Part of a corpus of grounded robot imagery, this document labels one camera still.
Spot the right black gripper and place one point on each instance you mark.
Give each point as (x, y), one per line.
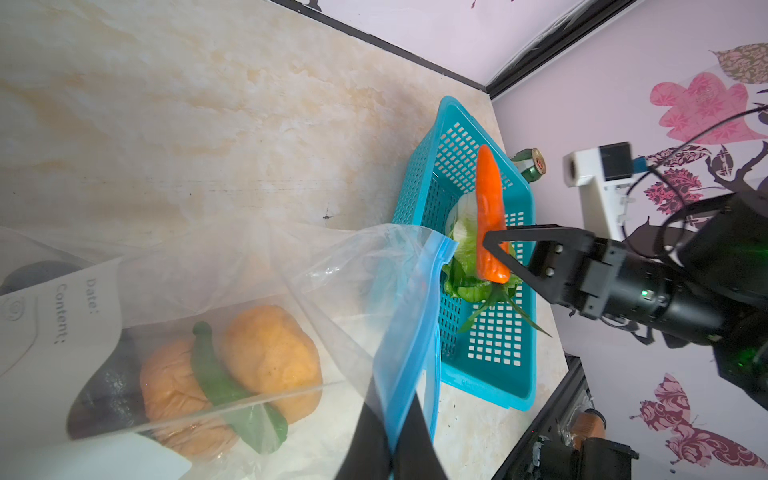
(648, 294)

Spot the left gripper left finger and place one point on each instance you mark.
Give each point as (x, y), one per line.
(369, 456)

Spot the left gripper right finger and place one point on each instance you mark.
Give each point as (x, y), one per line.
(414, 457)

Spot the teal plastic basket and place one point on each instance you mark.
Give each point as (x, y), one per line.
(487, 352)

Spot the green toy lettuce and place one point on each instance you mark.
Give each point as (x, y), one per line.
(462, 280)

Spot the orange toy carrot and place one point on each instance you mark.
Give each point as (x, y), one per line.
(491, 217)

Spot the green toy chili pepper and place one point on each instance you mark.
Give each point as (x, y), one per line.
(262, 427)

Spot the yellow brown toy potato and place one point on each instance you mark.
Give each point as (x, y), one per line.
(266, 351)

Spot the clear blue zip top bag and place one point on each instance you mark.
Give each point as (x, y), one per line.
(368, 299)

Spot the brown toy walnut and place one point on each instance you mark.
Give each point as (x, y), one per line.
(171, 391)

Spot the green drink can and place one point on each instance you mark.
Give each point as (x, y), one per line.
(530, 163)

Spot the brown amber bottle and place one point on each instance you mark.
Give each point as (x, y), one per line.
(588, 424)

